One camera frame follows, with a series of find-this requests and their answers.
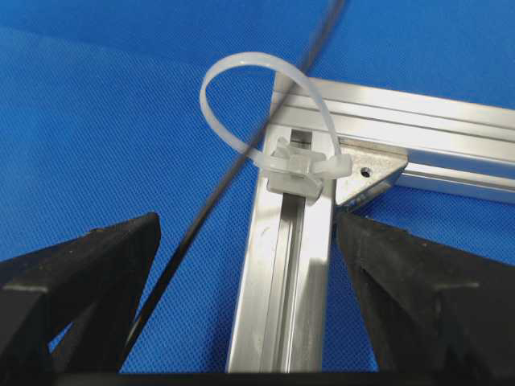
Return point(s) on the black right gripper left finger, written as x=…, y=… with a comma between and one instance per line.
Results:
x=69, y=307

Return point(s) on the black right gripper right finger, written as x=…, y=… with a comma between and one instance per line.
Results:
x=429, y=308

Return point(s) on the aluminium extrusion rectangular frame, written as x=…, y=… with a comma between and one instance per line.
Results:
x=395, y=138

